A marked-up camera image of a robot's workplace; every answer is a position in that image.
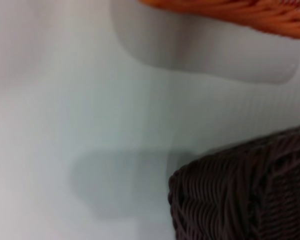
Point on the dark brown woven basket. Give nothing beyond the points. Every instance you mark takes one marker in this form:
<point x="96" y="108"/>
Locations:
<point x="240" y="195"/>

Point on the orange woven plastic basket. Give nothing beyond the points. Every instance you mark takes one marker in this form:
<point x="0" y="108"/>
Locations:
<point x="240" y="12"/>

